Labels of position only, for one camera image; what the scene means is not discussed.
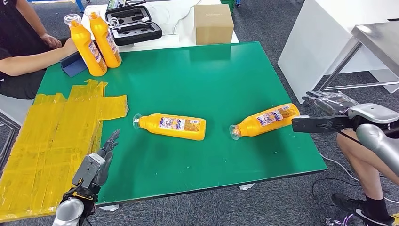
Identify stainless steel table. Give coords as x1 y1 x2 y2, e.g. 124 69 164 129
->
318 20 399 93

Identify black floor cable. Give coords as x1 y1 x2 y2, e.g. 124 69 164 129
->
311 178 365 209

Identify white seat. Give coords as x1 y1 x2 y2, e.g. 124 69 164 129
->
0 93 34 126

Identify black foam-lined case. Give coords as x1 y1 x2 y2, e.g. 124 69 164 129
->
104 5 163 47

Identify dark sneaker pink laces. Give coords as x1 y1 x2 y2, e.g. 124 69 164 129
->
325 215 354 226

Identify black device green label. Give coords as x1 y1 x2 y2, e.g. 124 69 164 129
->
106 0 147 12

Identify black sneaker white logo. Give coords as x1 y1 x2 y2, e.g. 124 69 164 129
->
331 193 396 226

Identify person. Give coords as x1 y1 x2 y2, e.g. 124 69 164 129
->
326 129 399 226
0 0 79 100

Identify yellow taped cardboard sheet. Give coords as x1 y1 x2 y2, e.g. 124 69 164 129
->
0 79 129 223

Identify blue tablet case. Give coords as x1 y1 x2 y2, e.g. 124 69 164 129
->
60 50 89 78

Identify person's right hand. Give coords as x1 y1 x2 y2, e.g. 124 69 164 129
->
62 37 79 59

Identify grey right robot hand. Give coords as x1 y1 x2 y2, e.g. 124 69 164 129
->
302 90 360 116

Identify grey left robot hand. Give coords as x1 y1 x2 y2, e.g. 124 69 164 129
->
93 129 121 187

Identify white desk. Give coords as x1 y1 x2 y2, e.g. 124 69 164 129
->
277 0 399 104

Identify thin white table cable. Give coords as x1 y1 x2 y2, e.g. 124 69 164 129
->
173 0 205 35

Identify person's left hand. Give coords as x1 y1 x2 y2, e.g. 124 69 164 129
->
40 33 62 50

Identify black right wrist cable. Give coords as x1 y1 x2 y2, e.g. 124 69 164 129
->
318 124 364 145

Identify brown cardboard box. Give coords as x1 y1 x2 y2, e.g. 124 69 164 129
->
193 4 235 46

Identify green plastic crate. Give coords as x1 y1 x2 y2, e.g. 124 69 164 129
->
219 0 237 14

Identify orange plastic detergent bottle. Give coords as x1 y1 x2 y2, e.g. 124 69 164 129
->
64 14 109 77
229 103 301 141
84 6 122 69
132 113 207 142

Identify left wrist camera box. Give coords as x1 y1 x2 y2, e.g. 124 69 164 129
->
71 153 107 190

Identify white floor cable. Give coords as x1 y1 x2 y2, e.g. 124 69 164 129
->
319 153 399 205

